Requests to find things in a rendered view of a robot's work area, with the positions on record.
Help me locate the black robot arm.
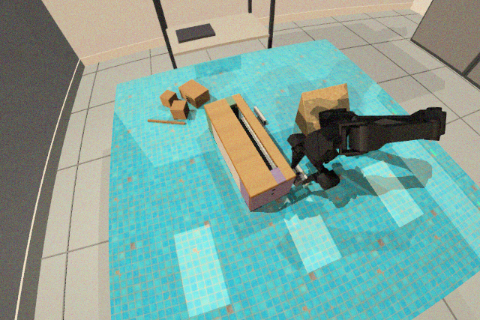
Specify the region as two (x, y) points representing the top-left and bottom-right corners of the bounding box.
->
(304, 107), (447, 164)

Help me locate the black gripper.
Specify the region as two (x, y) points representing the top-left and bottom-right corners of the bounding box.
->
(287, 133), (340, 190)

